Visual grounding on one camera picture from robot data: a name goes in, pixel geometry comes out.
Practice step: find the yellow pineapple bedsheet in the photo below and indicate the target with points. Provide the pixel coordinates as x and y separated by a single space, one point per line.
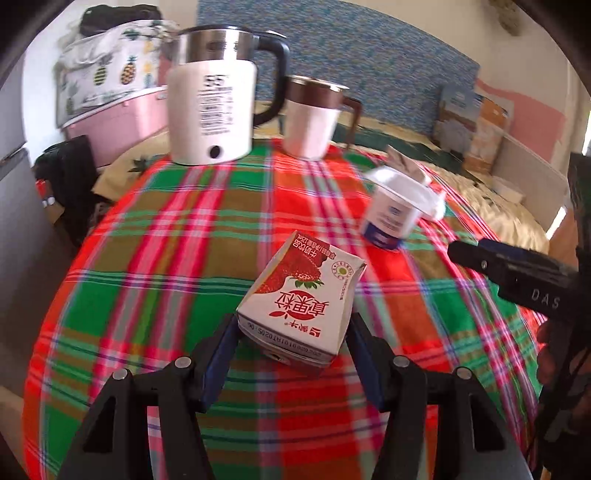
134 164

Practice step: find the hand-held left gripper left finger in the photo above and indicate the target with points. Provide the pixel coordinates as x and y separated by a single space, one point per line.
217 364

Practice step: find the blue bedding package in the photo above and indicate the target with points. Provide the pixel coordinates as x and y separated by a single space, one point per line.
455 120

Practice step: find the pink storage box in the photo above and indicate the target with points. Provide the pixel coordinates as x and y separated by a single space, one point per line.
120 122

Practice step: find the person's right hand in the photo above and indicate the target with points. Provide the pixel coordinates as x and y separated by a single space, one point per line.
551 355

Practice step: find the wooden board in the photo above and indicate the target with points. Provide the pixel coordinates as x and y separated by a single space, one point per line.
561 230

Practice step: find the white bowl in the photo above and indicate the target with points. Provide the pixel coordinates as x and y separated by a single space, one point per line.
508 187

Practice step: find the cardboard product box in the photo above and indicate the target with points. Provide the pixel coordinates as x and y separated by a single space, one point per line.
489 134

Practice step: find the strawberry milk carton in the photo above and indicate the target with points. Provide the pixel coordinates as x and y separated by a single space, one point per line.
295 300

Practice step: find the grey cabinet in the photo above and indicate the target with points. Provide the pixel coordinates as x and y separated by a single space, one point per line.
21 230

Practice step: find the black cloth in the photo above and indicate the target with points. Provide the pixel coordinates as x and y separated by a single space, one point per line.
115 21

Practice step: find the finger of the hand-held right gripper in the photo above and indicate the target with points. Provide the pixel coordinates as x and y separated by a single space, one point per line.
517 253
475 258

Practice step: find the white mug brown rim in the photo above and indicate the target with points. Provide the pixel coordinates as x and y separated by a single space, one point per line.
307 129

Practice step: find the blue patterned board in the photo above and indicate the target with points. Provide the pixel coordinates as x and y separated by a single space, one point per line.
378 55

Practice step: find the white electric kettle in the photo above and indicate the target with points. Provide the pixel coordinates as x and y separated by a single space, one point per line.
207 110

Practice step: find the white yogurt cup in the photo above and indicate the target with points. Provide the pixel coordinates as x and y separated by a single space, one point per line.
392 212

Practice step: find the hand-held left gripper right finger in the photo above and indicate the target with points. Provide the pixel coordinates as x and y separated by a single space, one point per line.
369 369

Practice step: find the white wall panel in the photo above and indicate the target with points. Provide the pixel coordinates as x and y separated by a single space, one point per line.
535 170

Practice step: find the beige satin blanket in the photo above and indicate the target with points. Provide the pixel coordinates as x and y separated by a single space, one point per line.
498 217

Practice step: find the pineapple print storage bag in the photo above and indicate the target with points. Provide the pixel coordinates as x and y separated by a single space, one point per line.
106 69

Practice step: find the plaid tablecloth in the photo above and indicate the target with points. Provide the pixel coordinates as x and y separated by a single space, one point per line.
152 258

